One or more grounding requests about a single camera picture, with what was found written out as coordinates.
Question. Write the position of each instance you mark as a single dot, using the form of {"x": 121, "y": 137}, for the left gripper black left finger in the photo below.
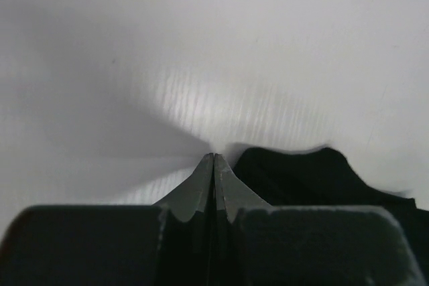
{"x": 163, "y": 244}

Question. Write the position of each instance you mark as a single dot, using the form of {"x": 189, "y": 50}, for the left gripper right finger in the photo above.
{"x": 260, "y": 244}

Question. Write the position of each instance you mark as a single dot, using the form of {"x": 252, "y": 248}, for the black daisy print t-shirt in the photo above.
{"x": 325, "y": 178}

